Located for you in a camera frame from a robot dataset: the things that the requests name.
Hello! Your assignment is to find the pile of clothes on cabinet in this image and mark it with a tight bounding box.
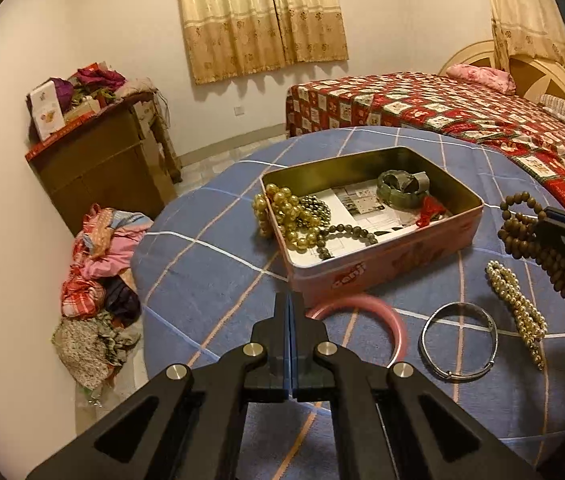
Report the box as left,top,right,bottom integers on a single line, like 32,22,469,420
60,62,157,112

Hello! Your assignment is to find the brown wooden bead bracelet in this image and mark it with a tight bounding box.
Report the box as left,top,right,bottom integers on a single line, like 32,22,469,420
497,191,565,305

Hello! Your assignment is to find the golden bead bracelet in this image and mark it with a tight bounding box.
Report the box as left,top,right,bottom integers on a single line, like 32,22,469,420
252,184,321,251

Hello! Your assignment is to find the pink pillow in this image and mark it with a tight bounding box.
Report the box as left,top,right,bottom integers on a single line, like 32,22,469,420
446,63,516,95

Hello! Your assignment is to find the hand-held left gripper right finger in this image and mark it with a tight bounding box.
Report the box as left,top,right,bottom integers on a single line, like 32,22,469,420
291,291,543,480

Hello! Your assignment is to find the narrow beige floral curtain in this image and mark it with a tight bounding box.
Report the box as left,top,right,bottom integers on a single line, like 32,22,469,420
477,0,565,74

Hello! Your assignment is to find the dark olive bead bracelet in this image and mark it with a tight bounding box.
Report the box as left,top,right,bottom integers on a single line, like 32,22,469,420
300,195,379,261

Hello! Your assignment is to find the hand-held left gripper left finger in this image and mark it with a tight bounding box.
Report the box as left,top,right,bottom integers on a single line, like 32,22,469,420
25,291,293,480

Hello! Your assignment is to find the white upright box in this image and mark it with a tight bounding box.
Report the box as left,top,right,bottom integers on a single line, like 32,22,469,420
27,82,66,142

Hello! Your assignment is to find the pile of clothes on floor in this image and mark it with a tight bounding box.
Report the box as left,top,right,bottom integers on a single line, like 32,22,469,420
51,203,156,392

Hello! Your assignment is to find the silver wide ring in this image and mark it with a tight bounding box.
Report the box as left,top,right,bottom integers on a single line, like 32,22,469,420
399,172,430,195

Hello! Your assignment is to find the pink bangle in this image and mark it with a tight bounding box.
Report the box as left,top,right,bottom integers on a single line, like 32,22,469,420
306,294,408,367

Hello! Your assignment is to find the red tassel charm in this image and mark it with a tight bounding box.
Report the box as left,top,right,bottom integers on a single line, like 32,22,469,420
414,196,444,227

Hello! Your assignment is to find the red patterned bed quilt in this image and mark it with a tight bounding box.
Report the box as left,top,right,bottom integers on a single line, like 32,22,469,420
285,72,565,217

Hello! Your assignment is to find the green jade bracelet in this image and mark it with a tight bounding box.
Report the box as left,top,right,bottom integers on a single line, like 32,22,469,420
377,170,431,209

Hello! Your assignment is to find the printed paper leaflet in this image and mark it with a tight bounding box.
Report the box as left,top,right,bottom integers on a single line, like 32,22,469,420
293,184,426,256

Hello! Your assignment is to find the cream wooden headboard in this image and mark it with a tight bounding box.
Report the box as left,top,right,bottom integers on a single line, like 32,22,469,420
437,40,565,122

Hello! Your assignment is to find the wide beige floral curtain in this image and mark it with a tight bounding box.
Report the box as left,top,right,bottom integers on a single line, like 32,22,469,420
176,0,351,86

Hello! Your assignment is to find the blue plaid tablecloth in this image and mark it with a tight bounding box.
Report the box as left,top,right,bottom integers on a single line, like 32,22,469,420
132,126,565,480

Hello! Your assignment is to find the thin silver bangle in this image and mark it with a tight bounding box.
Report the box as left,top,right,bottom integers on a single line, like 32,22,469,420
421,301,500,381

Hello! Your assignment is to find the flat red box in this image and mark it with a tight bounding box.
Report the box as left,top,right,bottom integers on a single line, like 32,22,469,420
25,107,110,162

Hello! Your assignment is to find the white pearl necklace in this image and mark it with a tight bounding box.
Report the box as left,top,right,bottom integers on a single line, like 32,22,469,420
485,260,548,372

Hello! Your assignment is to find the pink tin box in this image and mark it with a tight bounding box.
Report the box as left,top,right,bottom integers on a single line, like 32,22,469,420
260,146,485,295

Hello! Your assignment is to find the brown wooden cabinet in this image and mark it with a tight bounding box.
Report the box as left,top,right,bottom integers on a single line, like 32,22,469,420
25,87,184,237

